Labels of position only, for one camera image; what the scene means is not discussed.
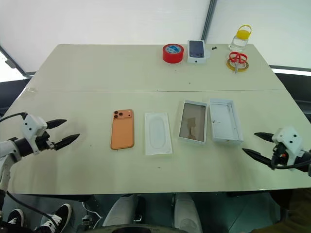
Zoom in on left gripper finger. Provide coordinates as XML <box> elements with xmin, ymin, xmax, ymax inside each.
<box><xmin>46</xmin><ymin>118</ymin><xmax>68</xmax><ymax>130</ymax></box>
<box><xmin>53</xmin><ymin>133</ymin><xmax>81</xmax><ymax>151</ymax></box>

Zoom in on orange smartphone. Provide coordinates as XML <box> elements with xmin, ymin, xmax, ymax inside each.
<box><xmin>110</xmin><ymin>109</ymin><xmax>135</xmax><ymax>151</ymax></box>

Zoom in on white box with blue phone print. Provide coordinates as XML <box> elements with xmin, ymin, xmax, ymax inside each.
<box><xmin>187</xmin><ymin>39</ymin><xmax>211</xmax><ymax>65</ymax></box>

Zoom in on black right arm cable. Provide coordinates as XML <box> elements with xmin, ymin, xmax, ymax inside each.
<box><xmin>271</xmin><ymin>156</ymin><xmax>311</xmax><ymax>171</ymax></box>

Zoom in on red handled scissors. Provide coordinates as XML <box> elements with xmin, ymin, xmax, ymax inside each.
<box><xmin>229</xmin><ymin>51</ymin><xmax>248</xmax><ymax>74</ymax></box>

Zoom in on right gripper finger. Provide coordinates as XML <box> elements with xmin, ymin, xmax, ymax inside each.
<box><xmin>254</xmin><ymin>132</ymin><xmax>276</xmax><ymax>144</ymax></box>
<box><xmin>242</xmin><ymin>148</ymin><xmax>273</xmax><ymax>167</ymax></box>

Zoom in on clear jar with yellow lid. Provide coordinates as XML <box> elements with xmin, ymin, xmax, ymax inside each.
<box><xmin>228</xmin><ymin>24</ymin><xmax>252</xmax><ymax>51</ymax></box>

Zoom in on white phone box base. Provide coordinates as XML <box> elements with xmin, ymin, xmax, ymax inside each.
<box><xmin>178</xmin><ymin>100</ymin><xmax>208</xmax><ymax>145</ymax></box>

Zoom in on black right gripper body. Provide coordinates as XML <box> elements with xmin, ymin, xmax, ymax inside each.
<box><xmin>270</xmin><ymin>143</ymin><xmax>289</xmax><ymax>170</ymax></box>

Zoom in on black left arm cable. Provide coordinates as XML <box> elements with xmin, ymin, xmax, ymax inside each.
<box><xmin>0</xmin><ymin>112</ymin><xmax>27</xmax><ymax>122</ymax></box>

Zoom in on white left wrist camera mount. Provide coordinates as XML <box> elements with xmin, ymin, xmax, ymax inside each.
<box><xmin>20</xmin><ymin>114</ymin><xmax>48</xmax><ymax>156</ymax></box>

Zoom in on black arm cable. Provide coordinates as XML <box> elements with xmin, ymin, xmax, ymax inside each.
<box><xmin>271</xmin><ymin>156</ymin><xmax>311</xmax><ymax>171</ymax></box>
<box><xmin>0</xmin><ymin>112</ymin><xmax>27</xmax><ymax>122</ymax></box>

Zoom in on red tape roll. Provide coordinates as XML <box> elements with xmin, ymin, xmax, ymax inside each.
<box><xmin>162</xmin><ymin>43</ymin><xmax>185</xmax><ymax>65</ymax></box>

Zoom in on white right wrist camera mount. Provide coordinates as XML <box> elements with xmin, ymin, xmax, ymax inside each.
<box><xmin>271</xmin><ymin>125</ymin><xmax>304</xmax><ymax>171</ymax></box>

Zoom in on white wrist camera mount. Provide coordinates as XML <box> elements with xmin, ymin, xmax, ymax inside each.
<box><xmin>271</xmin><ymin>125</ymin><xmax>304</xmax><ymax>171</ymax></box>
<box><xmin>20</xmin><ymin>114</ymin><xmax>48</xmax><ymax>156</ymax></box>

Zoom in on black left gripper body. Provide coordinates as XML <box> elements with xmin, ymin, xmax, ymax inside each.
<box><xmin>34</xmin><ymin>131</ymin><xmax>55</xmax><ymax>151</ymax></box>

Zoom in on thick black cable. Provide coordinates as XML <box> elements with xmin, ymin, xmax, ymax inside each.
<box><xmin>0</xmin><ymin>190</ymin><xmax>59</xmax><ymax>232</ymax></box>

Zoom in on yellow tape roll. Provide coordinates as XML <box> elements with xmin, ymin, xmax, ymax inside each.
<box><xmin>226</xmin><ymin>57</ymin><xmax>251</xmax><ymax>72</ymax></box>

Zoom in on white paper insert tray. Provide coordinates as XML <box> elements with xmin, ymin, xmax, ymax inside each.
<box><xmin>144</xmin><ymin>112</ymin><xmax>173</xmax><ymax>156</ymax></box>

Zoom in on white rounded leg cover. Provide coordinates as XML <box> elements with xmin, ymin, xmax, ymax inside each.
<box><xmin>102</xmin><ymin>194</ymin><xmax>139</xmax><ymax>228</ymax></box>
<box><xmin>174</xmin><ymin>192</ymin><xmax>203</xmax><ymax>233</ymax></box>

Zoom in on white phone box lid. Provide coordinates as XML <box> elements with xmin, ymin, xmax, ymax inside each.
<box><xmin>209</xmin><ymin>98</ymin><xmax>244</xmax><ymax>146</ymax></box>

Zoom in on black and white sneaker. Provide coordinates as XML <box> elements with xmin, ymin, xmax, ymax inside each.
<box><xmin>6</xmin><ymin>208</ymin><xmax>25</xmax><ymax>228</ymax></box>
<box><xmin>35</xmin><ymin>203</ymin><xmax>73</xmax><ymax>233</ymax></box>

